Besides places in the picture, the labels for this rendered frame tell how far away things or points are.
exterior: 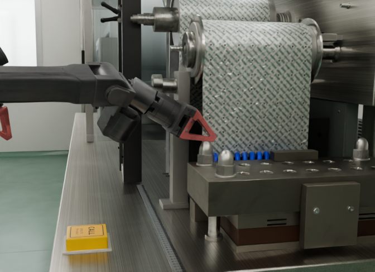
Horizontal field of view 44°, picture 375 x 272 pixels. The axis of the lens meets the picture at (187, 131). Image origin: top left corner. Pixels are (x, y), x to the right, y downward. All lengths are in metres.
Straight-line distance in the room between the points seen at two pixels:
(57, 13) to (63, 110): 1.28
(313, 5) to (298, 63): 0.26
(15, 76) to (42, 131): 5.76
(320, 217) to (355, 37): 0.41
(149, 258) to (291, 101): 0.45
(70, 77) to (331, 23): 0.62
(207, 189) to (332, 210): 0.22
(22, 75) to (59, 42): 5.68
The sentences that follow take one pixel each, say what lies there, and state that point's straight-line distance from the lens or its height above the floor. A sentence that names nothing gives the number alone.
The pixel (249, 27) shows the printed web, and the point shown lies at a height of 1.30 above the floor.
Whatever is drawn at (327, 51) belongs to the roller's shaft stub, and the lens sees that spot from 1.10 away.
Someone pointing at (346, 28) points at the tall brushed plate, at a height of 1.30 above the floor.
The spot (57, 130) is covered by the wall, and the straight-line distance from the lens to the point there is 6.55.
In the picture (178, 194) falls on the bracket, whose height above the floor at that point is 0.93.
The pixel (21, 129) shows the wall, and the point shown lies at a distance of 6.58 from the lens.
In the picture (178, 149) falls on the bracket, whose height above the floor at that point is 1.03.
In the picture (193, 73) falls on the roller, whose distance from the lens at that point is 0.99.
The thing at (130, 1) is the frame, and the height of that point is 1.38.
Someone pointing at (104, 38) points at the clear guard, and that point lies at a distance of 1.95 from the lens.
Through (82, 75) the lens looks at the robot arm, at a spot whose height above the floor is 1.20.
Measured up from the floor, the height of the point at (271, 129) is 1.09.
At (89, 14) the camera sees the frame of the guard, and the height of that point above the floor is 1.41.
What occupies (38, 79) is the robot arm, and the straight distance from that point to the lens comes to 0.82.
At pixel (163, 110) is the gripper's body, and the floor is 1.13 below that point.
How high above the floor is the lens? 1.22
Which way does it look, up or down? 8 degrees down
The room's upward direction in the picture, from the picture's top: 1 degrees clockwise
